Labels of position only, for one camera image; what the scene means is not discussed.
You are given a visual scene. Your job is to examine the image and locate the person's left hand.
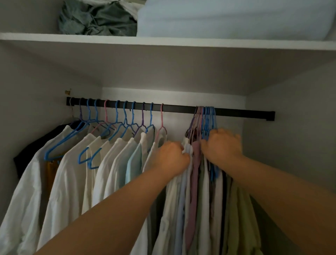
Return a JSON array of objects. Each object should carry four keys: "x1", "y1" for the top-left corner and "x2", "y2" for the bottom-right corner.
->
[{"x1": 154, "y1": 141, "x2": 191, "y2": 180}]

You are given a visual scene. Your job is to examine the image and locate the person's right hand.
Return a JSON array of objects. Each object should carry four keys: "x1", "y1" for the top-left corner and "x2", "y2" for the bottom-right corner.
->
[{"x1": 201, "y1": 128, "x2": 244, "y2": 169}]

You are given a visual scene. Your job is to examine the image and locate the bunch of blue purple hangers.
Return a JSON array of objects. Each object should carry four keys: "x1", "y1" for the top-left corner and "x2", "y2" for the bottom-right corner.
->
[{"x1": 185, "y1": 106, "x2": 220, "y2": 182}]

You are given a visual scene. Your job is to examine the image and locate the white shirt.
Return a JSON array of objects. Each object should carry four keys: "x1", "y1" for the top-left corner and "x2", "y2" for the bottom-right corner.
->
[{"x1": 152, "y1": 137, "x2": 194, "y2": 255}]

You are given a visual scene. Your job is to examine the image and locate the person's left forearm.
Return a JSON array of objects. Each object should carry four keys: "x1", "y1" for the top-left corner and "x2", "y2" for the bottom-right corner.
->
[{"x1": 34, "y1": 164, "x2": 180, "y2": 255}]

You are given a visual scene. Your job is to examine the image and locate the person's right forearm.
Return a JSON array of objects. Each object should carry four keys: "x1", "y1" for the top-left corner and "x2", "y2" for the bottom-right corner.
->
[{"x1": 223, "y1": 154, "x2": 336, "y2": 255}]

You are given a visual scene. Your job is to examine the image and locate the pink hanging garment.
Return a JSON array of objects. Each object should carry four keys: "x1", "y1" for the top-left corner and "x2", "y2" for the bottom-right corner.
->
[{"x1": 184, "y1": 141, "x2": 202, "y2": 251}]

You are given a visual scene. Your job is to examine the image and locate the light blue hanging shirt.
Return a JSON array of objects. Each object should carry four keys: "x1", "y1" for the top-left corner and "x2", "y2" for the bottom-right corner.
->
[{"x1": 125, "y1": 143, "x2": 144, "y2": 185}]

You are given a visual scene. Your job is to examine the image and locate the row of coloured plastic hangers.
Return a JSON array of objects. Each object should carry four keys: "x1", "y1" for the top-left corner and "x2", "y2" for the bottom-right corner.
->
[{"x1": 43, "y1": 98, "x2": 169, "y2": 170}]

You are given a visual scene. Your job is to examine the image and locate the bunch of mixed hanging clothes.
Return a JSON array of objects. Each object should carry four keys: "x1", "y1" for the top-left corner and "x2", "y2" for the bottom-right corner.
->
[{"x1": 152, "y1": 137, "x2": 263, "y2": 255}]

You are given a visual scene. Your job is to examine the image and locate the olive green hanging garment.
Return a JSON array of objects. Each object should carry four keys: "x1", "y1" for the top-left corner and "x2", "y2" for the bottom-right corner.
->
[{"x1": 226, "y1": 181, "x2": 263, "y2": 255}]

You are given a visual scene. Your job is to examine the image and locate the row of white shirts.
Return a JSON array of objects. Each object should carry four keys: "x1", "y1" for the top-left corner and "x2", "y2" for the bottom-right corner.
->
[{"x1": 0, "y1": 125, "x2": 168, "y2": 255}]

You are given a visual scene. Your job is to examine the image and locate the white wardrobe shelf board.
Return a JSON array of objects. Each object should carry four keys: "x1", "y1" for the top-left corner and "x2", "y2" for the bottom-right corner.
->
[{"x1": 0, "y1": 32, "x2": 336, "y2": 51}]

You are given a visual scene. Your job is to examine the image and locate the folded light blue blanket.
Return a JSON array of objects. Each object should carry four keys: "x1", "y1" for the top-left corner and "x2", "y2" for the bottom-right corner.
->
[{"x1": 137, "y1": 0, "x2": 336, "y2": 41}]

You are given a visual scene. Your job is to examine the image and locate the mustard yellow hanging garment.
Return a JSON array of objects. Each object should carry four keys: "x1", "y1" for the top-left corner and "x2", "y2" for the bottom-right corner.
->
[{"x1": 39, "y1": 157, "x2": 64, "y2": 229}]

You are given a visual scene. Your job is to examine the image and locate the black hanging garment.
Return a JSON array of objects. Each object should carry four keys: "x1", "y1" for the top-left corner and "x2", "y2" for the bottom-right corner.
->
[{"x1": 14, "y1": 119, "x2": 82, "y2": 180}]

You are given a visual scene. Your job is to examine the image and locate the crumpled green cloth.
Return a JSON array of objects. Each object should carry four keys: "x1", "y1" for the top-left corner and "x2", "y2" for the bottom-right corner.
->
[{"x1": 58, "y1": 0, "x2": 138, "y2": 37}]

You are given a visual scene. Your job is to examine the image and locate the crumpled white cloth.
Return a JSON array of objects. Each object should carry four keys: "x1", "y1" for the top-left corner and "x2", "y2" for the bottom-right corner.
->
[{"x1": 87, "y1": 0, "x2": 146, "y2": 20}]

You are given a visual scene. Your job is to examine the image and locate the black wardrobe rail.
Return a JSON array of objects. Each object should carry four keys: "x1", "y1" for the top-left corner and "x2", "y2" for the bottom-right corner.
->
[{"x1": 66, "y1": 97, "x2": 275, "y2": 121}]

